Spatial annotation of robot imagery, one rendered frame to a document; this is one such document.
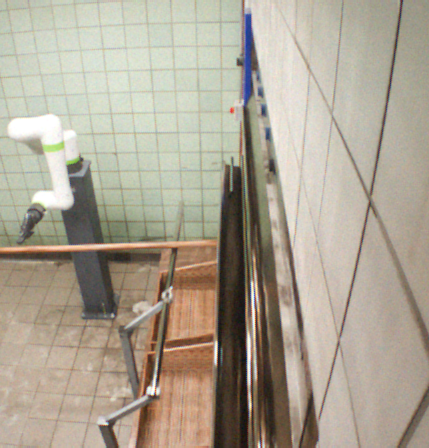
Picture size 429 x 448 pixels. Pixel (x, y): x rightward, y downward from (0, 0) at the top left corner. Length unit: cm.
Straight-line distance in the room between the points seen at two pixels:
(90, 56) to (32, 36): 41
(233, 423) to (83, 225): 204
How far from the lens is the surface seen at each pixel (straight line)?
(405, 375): 29
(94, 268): 333
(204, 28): 312
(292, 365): 86
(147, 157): 349
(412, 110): 28
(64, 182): 261
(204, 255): 315
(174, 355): 239
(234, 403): 140
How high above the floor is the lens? 258
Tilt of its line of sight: 35 degrees down
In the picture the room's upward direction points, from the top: 2 degrees counter-clockwise
